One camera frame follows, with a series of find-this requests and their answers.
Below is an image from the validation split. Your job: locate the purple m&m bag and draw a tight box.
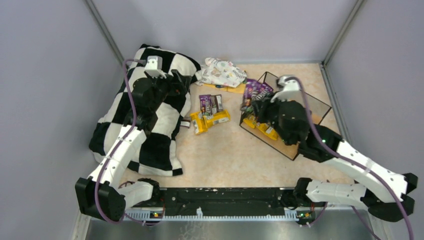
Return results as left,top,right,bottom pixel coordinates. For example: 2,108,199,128
199,94,212,116
240,78,262,112
254,82,274,101

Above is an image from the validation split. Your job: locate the yellow M&M bag small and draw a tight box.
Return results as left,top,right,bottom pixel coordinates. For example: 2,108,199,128
189,111,208,135

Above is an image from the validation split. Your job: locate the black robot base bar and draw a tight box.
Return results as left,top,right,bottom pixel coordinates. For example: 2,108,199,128
132,187,327,218

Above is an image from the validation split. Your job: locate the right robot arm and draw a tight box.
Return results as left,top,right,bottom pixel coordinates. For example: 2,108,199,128
251,99,418,223

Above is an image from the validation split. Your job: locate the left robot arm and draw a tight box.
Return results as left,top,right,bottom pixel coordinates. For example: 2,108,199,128
75,69,191,224

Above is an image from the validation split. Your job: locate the yellow M&M bags lower shelf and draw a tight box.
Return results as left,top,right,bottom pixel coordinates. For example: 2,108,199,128
242,114,279,141

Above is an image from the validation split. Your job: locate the purple M&M bag on shelf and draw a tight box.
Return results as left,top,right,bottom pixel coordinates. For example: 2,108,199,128
254,82,274,101

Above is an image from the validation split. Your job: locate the floral white cloth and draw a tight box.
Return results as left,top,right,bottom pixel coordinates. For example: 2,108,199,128
196,57,248,88

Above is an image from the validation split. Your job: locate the purple M&M bag on table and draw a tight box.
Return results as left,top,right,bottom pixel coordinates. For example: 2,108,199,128
199,94,212,116

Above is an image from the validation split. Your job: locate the brown M&M bag on table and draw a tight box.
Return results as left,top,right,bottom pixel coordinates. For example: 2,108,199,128
210,94,224,115

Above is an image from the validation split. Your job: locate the yellow M&M bag on table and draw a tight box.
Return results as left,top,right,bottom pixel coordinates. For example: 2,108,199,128
203,109,231,128

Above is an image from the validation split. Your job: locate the yellow cloth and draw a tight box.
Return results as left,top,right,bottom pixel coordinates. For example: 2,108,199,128
202,83,246,94

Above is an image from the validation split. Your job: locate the black white checkered pillow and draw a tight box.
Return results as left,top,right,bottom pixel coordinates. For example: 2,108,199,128
88,43,201,177

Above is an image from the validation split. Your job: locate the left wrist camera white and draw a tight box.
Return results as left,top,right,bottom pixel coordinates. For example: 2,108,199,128
144,55,166,79

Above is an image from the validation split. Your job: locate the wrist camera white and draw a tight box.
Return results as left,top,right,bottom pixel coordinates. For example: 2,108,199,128
270,75,301,103
144,55,166,79

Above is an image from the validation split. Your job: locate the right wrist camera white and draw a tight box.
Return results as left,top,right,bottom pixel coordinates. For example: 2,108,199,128
270,75,301,103

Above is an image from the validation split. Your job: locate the black wire wooden shelf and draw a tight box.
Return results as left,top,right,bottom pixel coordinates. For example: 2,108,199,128
239,71,332,162

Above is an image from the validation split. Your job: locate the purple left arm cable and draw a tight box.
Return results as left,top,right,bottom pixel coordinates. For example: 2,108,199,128
94,58,160,227

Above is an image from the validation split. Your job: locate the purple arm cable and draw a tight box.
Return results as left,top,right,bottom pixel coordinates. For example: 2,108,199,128
94,58,160,227
284,76,416,240

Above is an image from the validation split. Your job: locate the white toothed rail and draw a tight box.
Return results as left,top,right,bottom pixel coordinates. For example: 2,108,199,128
123,208,299,222

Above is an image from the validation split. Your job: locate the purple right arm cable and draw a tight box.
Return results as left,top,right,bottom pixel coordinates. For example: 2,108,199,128
284,76,416,240

